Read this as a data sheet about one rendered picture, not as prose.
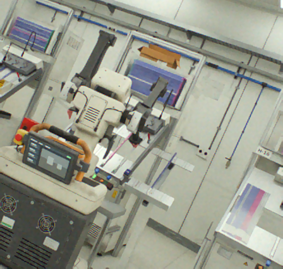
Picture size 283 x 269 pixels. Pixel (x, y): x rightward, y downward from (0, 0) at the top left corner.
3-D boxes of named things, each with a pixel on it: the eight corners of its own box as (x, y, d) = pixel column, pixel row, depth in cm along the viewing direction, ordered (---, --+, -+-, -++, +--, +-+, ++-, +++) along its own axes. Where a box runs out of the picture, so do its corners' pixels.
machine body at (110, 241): (101, 259, 313) (132, 191, 310) (38, 218, 338) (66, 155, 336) (130, 246, 373) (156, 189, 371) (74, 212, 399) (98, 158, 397)
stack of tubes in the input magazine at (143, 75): (172, 106, 322) (185, 77, 321) (122, 85, 341) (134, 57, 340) (175, 108, 334) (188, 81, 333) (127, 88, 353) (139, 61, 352)
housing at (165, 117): (164, 132, 327) (165, 120, 317) (117, 110, 345) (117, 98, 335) (168, 126, 332) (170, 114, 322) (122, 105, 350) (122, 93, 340)
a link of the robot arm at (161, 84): (160, 71, 258) (173, 78, 258) (153, 84, 268) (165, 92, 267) (134, 107, 227) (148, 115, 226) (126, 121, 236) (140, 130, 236)
